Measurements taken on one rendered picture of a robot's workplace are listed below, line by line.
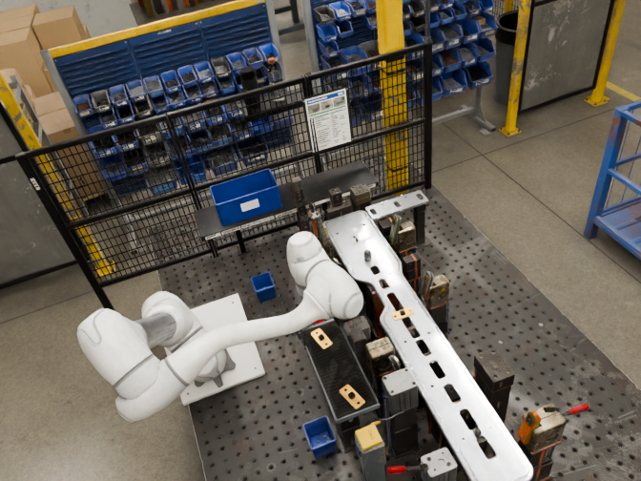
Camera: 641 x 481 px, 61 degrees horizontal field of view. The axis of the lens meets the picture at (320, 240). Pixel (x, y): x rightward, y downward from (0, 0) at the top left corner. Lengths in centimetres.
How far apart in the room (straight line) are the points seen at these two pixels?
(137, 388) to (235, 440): 78
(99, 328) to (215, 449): 87
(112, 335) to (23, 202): 250
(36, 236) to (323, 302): 297
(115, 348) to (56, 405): 212
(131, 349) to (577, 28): 433
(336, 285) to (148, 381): 56
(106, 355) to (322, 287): 60
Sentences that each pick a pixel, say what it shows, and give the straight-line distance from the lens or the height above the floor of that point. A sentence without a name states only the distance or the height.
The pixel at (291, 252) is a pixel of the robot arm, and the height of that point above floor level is 159.
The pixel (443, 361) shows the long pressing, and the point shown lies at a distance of 198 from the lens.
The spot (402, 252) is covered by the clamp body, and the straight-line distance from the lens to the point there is 246.
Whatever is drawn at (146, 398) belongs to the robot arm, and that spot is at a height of 141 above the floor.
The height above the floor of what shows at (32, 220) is 58.
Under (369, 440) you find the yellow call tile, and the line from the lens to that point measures 164.
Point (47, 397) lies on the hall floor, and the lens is 373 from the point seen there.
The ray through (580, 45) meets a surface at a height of 59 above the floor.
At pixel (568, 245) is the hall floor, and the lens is 396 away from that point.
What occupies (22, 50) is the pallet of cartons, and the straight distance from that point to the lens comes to 596.
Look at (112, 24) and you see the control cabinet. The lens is 851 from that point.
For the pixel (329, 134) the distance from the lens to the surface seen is 273.
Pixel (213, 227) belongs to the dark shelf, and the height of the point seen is 103.
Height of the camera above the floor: 261
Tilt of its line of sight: 41 degrees down
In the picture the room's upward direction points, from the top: 10 degrees counter-clockwise
